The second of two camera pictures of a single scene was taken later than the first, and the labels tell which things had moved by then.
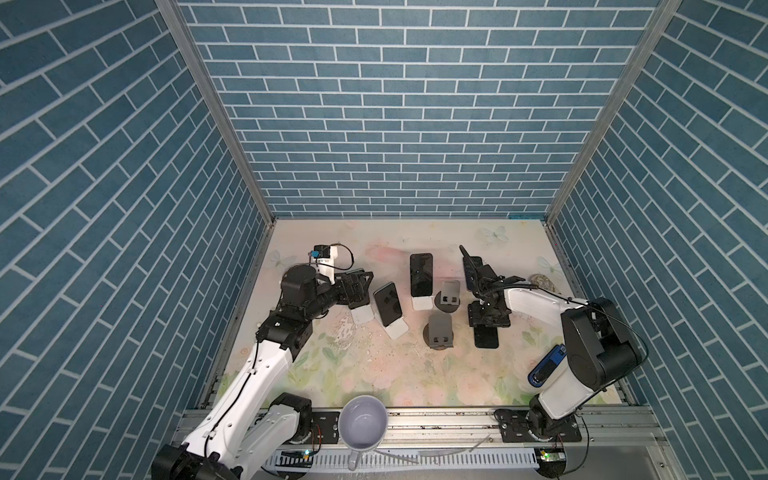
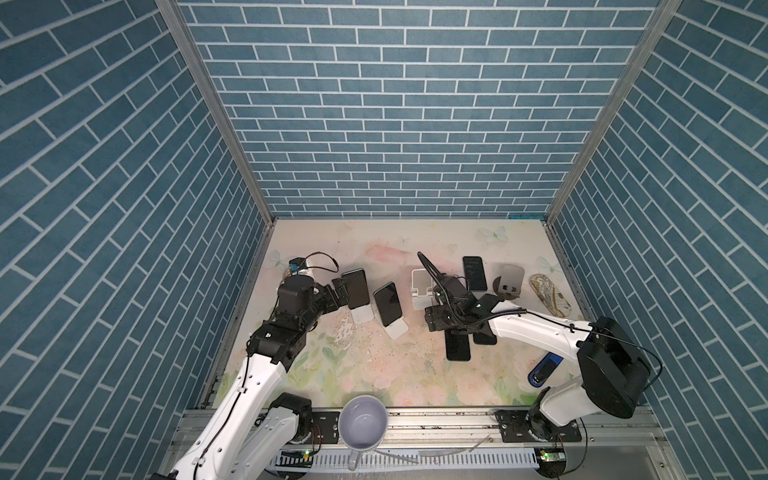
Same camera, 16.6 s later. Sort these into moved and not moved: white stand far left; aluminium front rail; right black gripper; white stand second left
Moved: right black gripper
Not moved: white stand far left; white stand second left; aluminium front rail
